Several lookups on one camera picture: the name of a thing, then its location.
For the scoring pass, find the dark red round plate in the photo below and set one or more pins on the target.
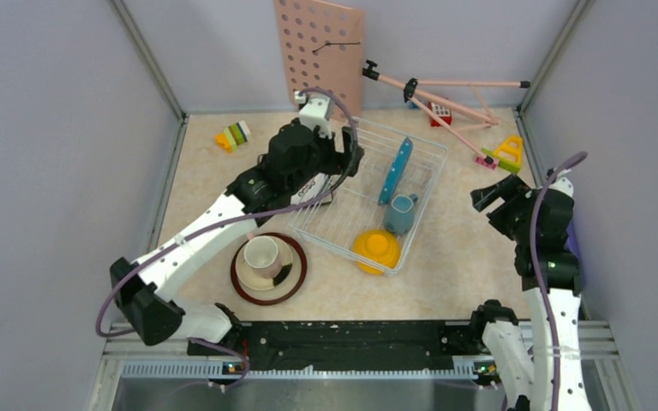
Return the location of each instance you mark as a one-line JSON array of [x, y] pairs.
[[264, 291]]

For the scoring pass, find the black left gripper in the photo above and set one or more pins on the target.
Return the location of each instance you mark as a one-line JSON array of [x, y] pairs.
[[346, 162]]

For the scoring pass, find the yellow ribbed bowl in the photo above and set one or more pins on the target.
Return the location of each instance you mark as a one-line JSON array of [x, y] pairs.
[[379, 246]]

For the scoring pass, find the purple flashlight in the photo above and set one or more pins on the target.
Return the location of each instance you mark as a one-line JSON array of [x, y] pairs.
[[573, 247]]

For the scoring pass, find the square black-rimmed plate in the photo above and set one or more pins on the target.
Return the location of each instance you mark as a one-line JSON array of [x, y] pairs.
[[326, 198]]

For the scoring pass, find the yellow toy frame block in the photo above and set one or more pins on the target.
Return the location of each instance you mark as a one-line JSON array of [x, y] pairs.
[[509, 148]]

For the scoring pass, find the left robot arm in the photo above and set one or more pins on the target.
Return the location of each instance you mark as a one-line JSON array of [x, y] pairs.
[[300, 169]]

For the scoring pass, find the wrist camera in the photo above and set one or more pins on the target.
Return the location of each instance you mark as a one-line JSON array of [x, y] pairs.
[[562, 183], [315, 112]]

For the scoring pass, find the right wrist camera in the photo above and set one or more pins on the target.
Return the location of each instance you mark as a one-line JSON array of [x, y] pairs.
[[562, 183]]

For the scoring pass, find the white wire dish rack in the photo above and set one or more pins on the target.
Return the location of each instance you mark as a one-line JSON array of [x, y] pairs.
[[355, 208]]

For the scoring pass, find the round printed white plate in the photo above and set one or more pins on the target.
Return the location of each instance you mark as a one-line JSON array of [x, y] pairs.
[[316, 186]]

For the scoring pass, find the red white toy block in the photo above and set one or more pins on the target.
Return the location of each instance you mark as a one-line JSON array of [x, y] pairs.
[[441, 112]]

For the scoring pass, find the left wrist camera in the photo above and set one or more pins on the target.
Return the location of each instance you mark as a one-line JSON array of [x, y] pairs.
[[315, 112]]

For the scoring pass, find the pink toy brick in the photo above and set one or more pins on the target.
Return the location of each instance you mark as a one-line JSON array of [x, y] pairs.
[[487, 162]]

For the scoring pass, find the yellow green toy block stack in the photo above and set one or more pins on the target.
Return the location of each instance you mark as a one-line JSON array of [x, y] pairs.
[[233, 136]]

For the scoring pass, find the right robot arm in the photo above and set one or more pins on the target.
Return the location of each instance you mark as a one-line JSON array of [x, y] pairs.
[[546, 374]]

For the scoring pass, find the pink pegboard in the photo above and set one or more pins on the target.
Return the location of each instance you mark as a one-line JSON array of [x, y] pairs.
[[322, 46]]

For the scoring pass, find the blue floral mug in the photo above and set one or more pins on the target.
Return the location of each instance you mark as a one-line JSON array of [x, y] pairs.
[[400, 214]]

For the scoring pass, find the green toy brick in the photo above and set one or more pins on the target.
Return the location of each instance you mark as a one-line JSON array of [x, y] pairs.
[[511, 167]]

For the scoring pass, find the blue polka dot plate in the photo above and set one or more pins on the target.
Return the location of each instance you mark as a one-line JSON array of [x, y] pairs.
[[395, 172]]

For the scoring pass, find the pink white mug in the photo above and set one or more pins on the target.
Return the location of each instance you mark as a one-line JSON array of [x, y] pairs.
[[261, 253]]

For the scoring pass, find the pink tripod stand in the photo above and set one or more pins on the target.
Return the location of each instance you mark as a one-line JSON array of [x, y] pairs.
[[412, 92]]

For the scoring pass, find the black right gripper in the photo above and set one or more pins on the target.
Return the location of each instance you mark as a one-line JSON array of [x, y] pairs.
[[512, 189]]

